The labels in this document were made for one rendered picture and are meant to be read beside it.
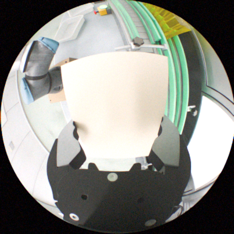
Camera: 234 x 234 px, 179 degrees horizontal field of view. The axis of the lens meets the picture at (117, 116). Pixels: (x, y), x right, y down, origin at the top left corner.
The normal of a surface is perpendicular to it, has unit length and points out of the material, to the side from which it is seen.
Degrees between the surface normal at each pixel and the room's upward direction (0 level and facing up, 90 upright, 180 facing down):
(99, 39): 0
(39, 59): 68
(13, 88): 90
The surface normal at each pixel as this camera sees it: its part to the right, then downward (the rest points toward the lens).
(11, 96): 0.97, -0.18
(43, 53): 0.76, 0.62
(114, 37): -0.03, 0.50
